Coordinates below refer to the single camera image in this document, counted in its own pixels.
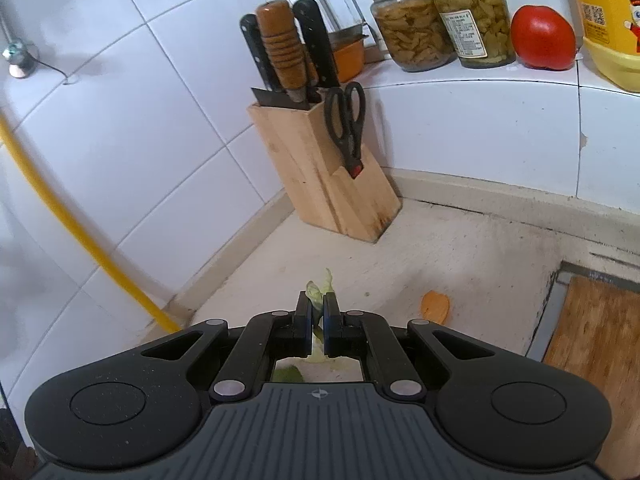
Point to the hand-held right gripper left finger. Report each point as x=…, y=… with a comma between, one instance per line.
x=306, y=320

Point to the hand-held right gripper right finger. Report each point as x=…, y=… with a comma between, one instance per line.
x=329, y=322

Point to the small napa cabbage piece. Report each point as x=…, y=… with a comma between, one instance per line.
x=322, y=287

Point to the small green leaf piece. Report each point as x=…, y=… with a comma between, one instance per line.
x=289, y=375

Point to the orange peel piece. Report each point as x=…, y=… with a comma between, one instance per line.
x=436, y=307

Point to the wooden knife block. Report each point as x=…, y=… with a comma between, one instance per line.
x=320, y=185

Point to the yellow pipe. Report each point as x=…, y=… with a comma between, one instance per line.
x=130, y=287

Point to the black kitchen scissors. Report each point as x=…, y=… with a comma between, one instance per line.
x=347, y=125

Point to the orange pot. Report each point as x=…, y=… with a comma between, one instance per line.
x=350, y=57

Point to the wooden cutting board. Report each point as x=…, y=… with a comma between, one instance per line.
x=600, y=340

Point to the black-lidded pickle jar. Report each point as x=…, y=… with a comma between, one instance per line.
x=412, y=30

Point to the orange-lidded pickle jar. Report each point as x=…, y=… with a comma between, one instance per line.
x=475, y=20

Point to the red tomato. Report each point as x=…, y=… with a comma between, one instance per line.
x=542, y=37

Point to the yellow oil bottle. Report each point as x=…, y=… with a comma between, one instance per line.
x=610, y=20

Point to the metal wall fitting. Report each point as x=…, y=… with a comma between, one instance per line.
x=20, y=60

